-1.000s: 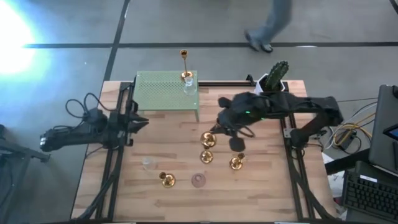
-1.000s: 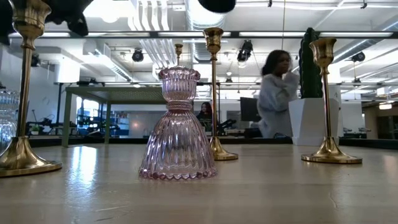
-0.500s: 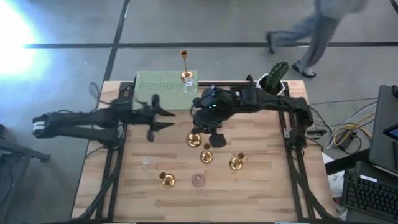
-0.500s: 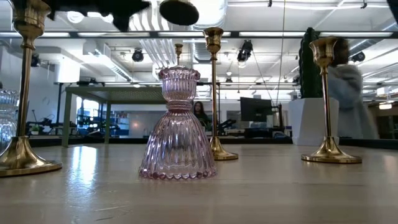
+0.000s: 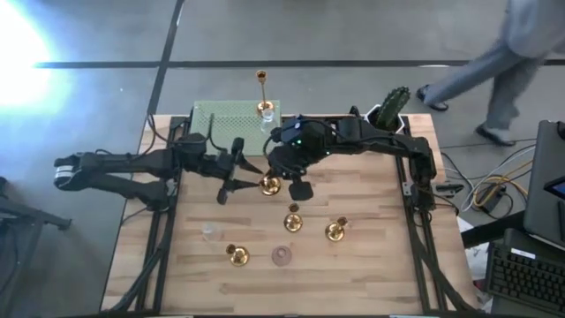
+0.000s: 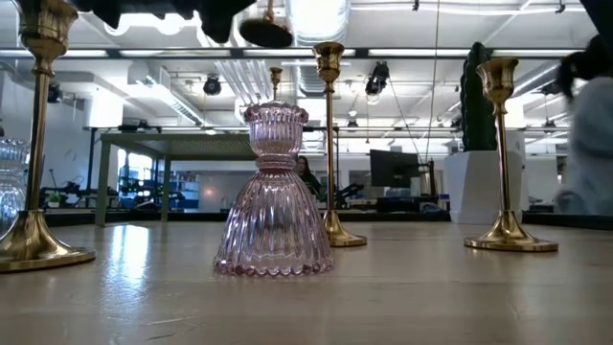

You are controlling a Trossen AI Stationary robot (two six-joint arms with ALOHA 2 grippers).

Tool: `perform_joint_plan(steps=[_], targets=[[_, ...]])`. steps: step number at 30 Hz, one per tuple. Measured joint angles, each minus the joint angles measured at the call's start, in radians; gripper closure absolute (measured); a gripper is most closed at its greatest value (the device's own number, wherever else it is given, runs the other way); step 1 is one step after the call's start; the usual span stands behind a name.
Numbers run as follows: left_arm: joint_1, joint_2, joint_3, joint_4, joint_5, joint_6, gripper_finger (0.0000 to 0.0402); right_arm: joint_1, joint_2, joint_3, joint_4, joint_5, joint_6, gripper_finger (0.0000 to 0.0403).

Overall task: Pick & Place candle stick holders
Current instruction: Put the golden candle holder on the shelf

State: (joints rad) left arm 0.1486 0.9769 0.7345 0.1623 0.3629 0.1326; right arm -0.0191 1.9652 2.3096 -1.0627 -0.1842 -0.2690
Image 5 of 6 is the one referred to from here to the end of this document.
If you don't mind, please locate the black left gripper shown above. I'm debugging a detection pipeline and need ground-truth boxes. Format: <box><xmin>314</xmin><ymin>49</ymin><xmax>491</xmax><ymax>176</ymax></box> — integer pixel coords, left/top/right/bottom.
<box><xmin>207</xmin><ymin>137</ymin><xmax>266</xmax><ymax>206</ymax></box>

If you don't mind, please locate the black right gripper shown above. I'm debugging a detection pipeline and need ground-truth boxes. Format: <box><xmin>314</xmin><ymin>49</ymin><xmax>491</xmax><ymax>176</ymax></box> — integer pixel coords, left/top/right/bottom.
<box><xmin>269</xmin><ymin>123</ymin><xmax>332</xmax><ymax>202</ymax></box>

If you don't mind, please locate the gold candlestick holder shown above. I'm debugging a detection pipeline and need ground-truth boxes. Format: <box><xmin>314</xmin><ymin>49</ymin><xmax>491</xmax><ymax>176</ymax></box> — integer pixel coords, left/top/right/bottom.
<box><xmin>282</xmin><ymin>202</ymin><xmax>305</xmax><ymax>234</ymax></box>
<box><xmin>259</xmin><ymin>173</ymin><xmax>283</xmax><ymax>197</ymax></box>
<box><xmin>225</xmin><ymin>243</ymin><xmax>252</xmax><ymax>268</ymax></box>
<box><xmin>254</xmin><ymin>69</ymin><xmax>276</xmax><ymax>117</ymax></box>
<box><xmin>324</xmin><ymin>216</ymin><xmax>350</xmax><ymax>243</ymax></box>

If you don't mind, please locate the clear glass candle holder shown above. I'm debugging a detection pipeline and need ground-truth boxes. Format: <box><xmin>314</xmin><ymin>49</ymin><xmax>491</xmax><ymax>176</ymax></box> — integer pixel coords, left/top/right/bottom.
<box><xmin>259</xmin><ymin>109</ymin><xmax>278</xmax><ymax>134</ymax></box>
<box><xmin>201</xmin><ymin>222</ymin><xmax>224</xmax><ymax>243</ymax></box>

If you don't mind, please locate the pink glass candle holder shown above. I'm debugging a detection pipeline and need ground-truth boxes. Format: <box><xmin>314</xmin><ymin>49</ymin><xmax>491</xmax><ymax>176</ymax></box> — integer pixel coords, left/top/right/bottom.
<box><xmin>270</xmin><ymin>245</ymin><xmax>293</xmax><ymax>268</ymax></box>

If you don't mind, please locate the green perforated metal shelf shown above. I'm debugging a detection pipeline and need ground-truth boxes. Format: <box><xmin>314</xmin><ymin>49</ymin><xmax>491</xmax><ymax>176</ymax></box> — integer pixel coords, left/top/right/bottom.
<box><xmin>188</xmin><ymin>99</ymin><xmax>283</xmax><ymax>158</ymax></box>

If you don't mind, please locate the green cactus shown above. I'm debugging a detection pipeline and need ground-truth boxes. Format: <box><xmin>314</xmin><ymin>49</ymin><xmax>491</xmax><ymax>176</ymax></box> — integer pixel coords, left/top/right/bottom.
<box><xmin>374</xmin><ymin>86</ymin><xmax>411</xmax><ymax>132</ymax></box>

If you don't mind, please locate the black power adapter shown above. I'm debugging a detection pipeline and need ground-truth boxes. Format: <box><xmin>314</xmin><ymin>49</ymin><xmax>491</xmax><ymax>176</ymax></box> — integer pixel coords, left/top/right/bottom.
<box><xmin>474</xmin><ymin>184</ymin><xmax>508</xmax><ymax>214</ymax></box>

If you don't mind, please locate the black workstation stand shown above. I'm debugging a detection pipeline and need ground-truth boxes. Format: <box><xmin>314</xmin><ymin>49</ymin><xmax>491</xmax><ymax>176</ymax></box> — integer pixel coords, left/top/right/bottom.
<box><xmin>461</xmin><ymin>210</ymin><xmax>529</xmax><ymax>249</ymax></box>

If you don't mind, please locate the black floor stand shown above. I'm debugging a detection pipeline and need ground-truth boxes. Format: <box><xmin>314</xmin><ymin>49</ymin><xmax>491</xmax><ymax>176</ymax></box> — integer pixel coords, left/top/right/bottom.
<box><xmin>0</xmin><ymin>176</ymin><xmax>74</xmax><ymax>318</ymax></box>

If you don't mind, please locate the black keyboard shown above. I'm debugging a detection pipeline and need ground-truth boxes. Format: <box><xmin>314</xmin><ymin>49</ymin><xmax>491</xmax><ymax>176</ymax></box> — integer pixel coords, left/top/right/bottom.
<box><xmin>484</xmin><ymin>240</ymin><xmax>565</xmax><ymax>315</ymax></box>

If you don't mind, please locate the black computer monitor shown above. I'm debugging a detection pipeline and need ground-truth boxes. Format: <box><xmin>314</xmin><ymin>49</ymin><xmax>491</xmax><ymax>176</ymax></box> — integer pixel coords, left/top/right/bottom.
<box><xmin>523</xmin><ymin>118</ymin><xmax>565</xmax><ymax>254</ymax></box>

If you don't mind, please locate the person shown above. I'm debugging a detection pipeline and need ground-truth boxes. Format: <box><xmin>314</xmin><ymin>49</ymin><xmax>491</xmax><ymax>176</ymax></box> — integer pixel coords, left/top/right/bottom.
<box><xmin>415</xmin><ymin>0</ymin><xmax>565</xmax><ymax>148</ymax></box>

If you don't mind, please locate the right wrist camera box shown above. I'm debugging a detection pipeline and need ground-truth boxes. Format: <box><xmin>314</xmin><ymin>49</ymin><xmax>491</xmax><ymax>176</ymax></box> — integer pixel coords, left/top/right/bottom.
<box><xmin>280</xmin><ymin>117</ymin><xmax>310</xmax><ymax>145</ymax></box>

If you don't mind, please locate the yellow cable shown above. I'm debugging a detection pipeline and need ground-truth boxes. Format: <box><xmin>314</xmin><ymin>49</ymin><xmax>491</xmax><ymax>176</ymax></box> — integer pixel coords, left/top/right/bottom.
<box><xmin>471</xmin><ymin>159</ymin><xmax>531</xmax><ymax>209</ymax></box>

